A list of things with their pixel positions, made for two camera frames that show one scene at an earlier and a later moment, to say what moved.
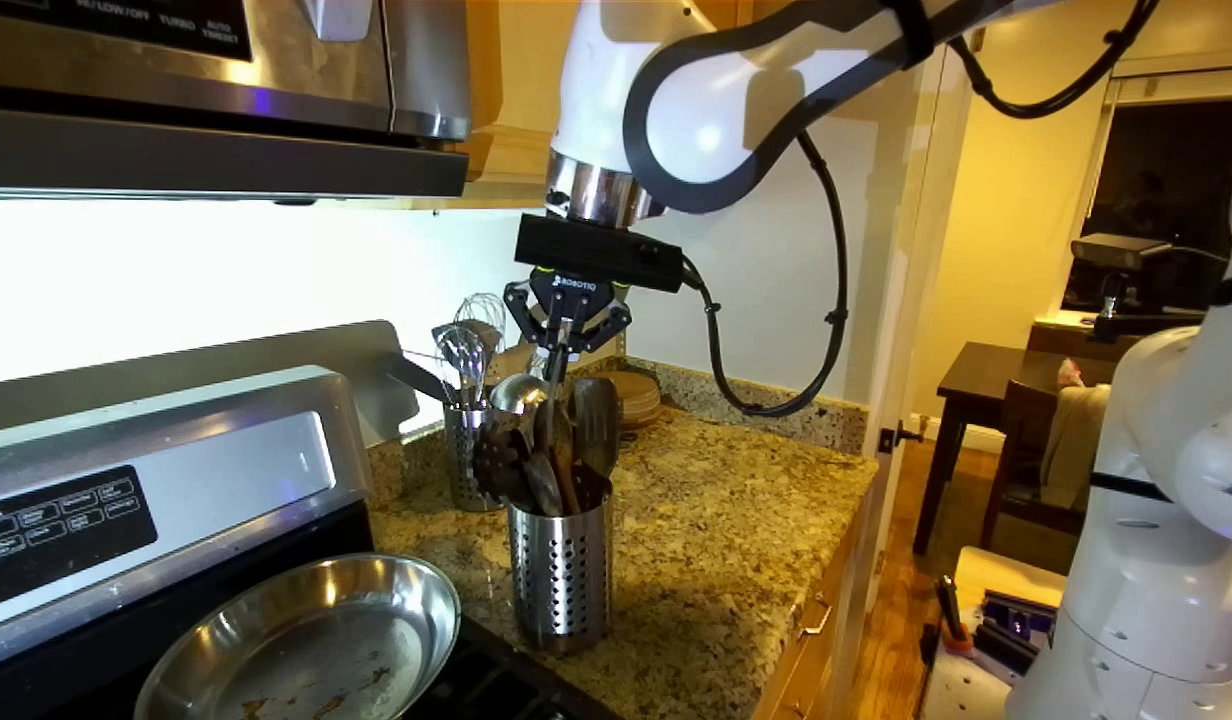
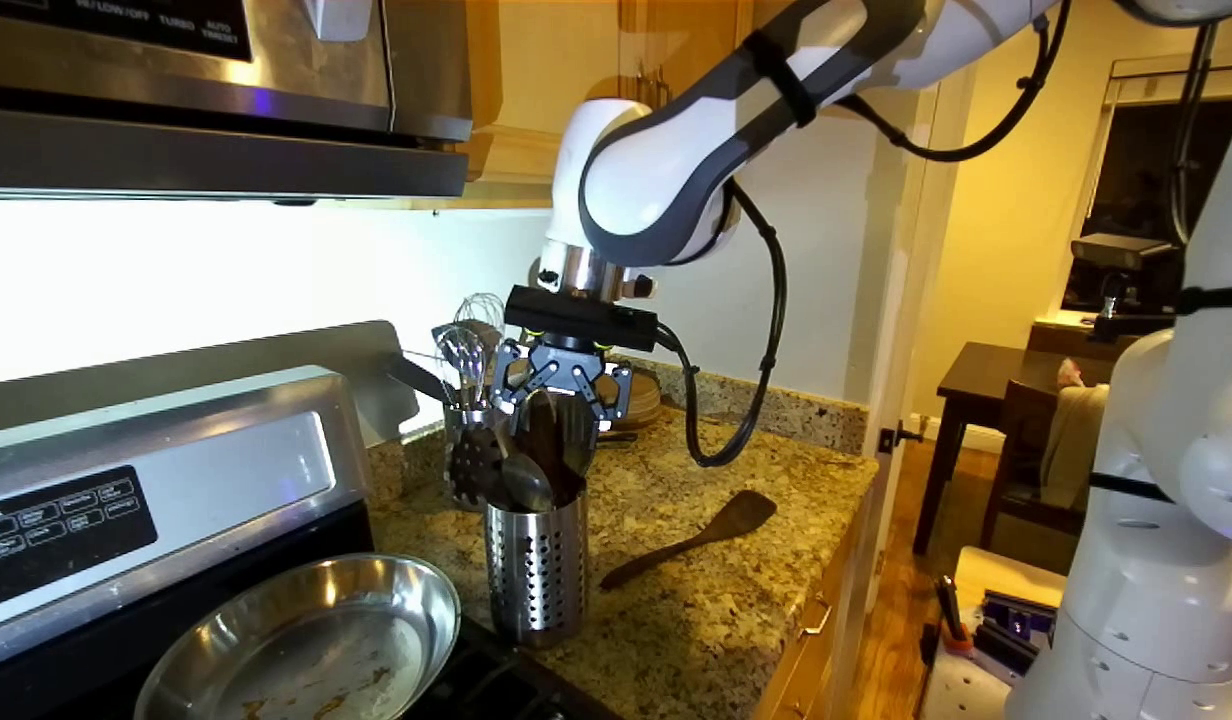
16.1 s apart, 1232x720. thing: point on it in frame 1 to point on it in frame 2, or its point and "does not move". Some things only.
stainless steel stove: [120, 496] does not move
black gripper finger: [600, 325] to [614, 394]
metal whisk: [471, 344] does not move
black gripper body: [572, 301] to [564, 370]
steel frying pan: [342, 639] does not move
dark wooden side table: [1016, 521] does not move
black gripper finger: [528, 315] to [513, 372]
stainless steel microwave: [225, 99] does not move
